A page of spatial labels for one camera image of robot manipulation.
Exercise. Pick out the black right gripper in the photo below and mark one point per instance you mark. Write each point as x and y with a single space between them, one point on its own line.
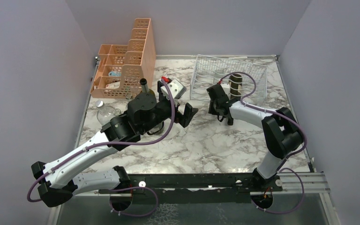
211 109

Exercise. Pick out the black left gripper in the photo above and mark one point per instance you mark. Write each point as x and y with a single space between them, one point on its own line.
184 119

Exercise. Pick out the green wine bottle white label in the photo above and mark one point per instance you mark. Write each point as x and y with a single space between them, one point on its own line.
235 82

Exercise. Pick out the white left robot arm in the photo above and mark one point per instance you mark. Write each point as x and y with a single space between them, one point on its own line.
60 180

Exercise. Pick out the green bottle grey foil neck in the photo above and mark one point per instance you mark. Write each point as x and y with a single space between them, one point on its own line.
145 89

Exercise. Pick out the clear liquor bottle red label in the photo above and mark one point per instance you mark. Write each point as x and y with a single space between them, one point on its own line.
105 112

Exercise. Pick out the pink plastic organizer basket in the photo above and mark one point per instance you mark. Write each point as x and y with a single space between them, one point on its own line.
121 67

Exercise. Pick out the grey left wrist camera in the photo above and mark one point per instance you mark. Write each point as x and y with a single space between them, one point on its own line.
176 88

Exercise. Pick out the black metal base rail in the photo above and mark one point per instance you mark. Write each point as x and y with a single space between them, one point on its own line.
193 188

